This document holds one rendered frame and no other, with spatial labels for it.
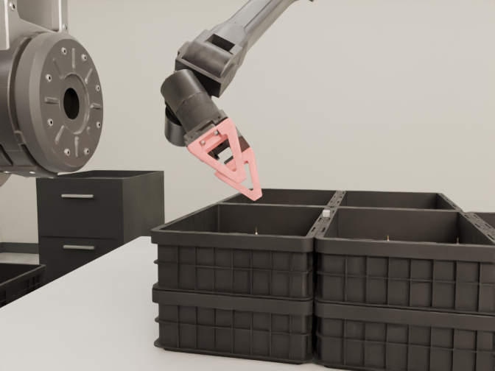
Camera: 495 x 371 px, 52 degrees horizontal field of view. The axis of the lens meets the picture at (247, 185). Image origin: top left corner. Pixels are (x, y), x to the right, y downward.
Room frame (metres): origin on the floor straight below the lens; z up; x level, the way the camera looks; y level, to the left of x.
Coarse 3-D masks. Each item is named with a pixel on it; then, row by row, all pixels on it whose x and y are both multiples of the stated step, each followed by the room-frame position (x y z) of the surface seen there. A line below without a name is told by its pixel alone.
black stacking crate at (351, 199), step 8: (344, 200) 1.49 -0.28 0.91; (352, 200) 1.59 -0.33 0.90; (360, 200) 1.59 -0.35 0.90; (368, 200) 1.58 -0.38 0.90; (376, 200) 1.57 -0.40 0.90; (384, 200) 1.57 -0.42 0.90; (392, 200) 1.56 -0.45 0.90; (400, 200) 1.56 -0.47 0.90; (408, 200) 1.55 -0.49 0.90; (416, 200) 1.55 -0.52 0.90; (424, 200) 1.54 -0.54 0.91; (432, 200) 1.53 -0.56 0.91; (440, 200) 1.45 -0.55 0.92; (424, 208) 1.54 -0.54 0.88; (432, 208) 1.53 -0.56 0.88; (440, 208) 1.44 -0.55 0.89; (448, 208) 1.30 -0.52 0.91
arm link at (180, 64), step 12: (180, 48) 0.79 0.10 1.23; (180, 60) 0.77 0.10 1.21; (204, 72) 0.77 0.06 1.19; (228, 72) 0.77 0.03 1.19; (204, 84) 0.78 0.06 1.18; (216, 84) 0.77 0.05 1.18; (228, 84) 0.80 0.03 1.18; (216, 96) 0.79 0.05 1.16; (168, 120) 0.78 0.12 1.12; (168, 132) 0.81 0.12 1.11; (180, 132) 0.79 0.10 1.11; (180, 144) 0.82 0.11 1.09
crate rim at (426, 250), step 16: (336, 208) 1.19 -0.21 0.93; (352, 208) 1.20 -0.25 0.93; (368, 208) 1.19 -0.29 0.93; (384, 208) 1.19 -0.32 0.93; (320, 240) 0.84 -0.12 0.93; (336, 240) 0.83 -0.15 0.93; (352, 240) 0.82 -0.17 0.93; (368, 240) 0.83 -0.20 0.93; (384, 240) 0.82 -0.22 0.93; (384, 256) 0.81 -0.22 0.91; (400, 256) 0.80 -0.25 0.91; (416, 256) 0.80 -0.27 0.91; (432, 256) 0.79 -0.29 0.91; (448, 256) 0.79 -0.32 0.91; (464, 256) 0.78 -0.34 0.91; (480, 256) 0.78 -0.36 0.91
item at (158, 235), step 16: (208, 208) 1.21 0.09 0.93; (304, 208) 1.23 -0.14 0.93; (320, 208) 1.22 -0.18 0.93; (176, 224) 1.01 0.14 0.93; (320, 224) 0.98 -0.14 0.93; (160, 240) 0.90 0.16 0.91; (176, 240) 0.90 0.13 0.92; (192, 240) 0.89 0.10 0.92; (208, 240) 0.88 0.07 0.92; (224, 240) 0.87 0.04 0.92; (240, 240) 0.87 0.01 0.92; (256, 240) 0.86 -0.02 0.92; (272, 240) 0.85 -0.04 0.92; (288, 240) 0.85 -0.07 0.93; (304, 240) 0.84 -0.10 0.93
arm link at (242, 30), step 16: (256, 0) 0.90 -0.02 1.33; (272, 0) 0.92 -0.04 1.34; (288, 0) 0.98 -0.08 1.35; (240, 16) 0.86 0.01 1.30; (256, 16) 0.87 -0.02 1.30; (272, 16) 0.92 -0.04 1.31; (208, 32) 0.81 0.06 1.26; (224, 32) 0.82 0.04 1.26; (240, 32) 0.83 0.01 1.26; (256, 32) 0.87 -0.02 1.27; (192, 48) 0.78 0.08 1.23; (208, 48) 0.78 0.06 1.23; (224, 48) 0.82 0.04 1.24; (240, 48) 0.80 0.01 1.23; (208, 64) 0.77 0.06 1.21; (224, 64) 0.77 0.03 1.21; (240, 64) 0.84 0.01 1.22
